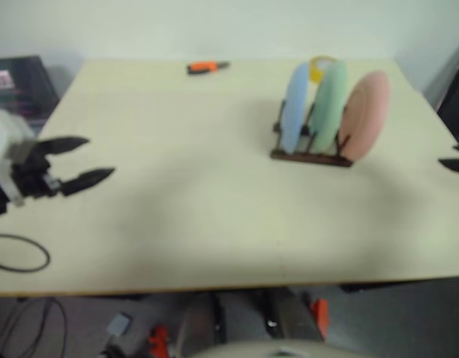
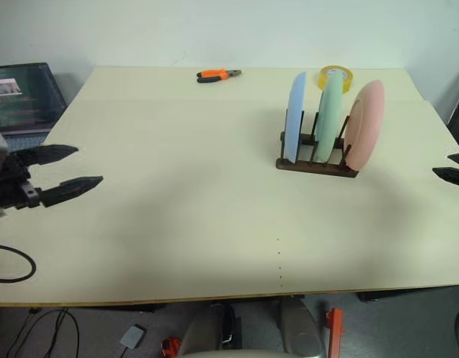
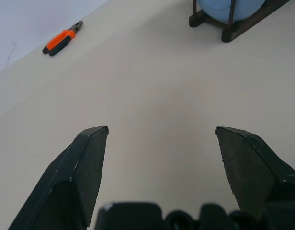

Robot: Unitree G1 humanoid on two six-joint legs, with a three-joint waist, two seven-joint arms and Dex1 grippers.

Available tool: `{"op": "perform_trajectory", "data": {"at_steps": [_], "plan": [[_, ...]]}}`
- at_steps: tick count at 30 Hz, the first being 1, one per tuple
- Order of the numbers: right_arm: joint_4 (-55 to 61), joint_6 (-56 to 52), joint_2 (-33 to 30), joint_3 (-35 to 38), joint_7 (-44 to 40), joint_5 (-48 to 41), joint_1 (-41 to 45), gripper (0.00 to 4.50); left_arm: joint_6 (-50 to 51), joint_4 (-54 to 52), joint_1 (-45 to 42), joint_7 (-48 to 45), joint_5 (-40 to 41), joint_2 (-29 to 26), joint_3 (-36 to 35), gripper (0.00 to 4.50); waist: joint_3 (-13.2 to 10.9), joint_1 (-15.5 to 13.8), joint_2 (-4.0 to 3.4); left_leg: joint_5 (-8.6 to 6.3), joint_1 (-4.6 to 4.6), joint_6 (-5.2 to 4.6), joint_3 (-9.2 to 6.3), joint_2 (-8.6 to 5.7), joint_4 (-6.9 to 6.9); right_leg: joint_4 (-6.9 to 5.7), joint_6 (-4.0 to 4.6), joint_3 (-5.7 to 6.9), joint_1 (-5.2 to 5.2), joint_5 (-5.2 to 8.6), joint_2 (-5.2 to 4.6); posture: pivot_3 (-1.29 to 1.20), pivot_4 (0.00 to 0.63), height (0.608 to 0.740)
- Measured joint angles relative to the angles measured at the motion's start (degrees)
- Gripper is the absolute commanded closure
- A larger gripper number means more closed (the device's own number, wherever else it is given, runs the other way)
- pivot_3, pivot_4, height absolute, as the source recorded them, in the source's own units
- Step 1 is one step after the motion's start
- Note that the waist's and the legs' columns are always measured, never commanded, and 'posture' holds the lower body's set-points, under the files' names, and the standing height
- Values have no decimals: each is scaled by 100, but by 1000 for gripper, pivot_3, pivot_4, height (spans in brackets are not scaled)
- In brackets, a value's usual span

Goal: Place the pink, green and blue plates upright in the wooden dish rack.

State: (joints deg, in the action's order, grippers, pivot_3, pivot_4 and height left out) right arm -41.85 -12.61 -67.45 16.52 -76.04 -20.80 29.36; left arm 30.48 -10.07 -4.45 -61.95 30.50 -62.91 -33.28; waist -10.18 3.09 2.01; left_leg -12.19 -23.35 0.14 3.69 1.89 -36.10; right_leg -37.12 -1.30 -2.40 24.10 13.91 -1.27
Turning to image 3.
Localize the orange and black pliers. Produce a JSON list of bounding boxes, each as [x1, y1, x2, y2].
[[42, 20, 84, 58]]

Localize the blue plate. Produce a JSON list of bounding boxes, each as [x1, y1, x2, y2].
[[197, 0, 267, 23]]

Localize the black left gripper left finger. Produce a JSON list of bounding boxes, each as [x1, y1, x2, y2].
[[8, 125, 109, 230]]

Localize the brown wooden dish rack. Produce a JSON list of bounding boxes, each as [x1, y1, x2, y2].
[[188, 0, 292, 44]]

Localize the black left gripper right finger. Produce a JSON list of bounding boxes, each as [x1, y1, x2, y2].
[[214, 126, 295, 218]]

